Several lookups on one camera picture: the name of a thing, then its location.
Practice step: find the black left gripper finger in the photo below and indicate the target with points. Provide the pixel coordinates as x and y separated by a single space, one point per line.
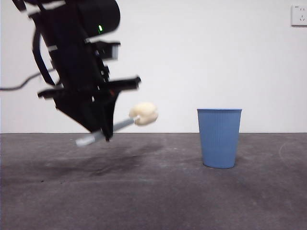
84 112
109 119

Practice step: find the blue ribbed plastic cup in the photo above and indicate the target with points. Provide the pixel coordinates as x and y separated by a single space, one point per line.
219 139

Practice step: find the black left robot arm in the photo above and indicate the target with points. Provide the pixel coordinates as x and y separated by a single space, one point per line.
100 14

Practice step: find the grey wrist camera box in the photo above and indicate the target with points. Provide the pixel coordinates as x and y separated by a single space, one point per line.
115 51

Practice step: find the white wall socket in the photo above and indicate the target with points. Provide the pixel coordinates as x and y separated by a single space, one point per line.
299 16

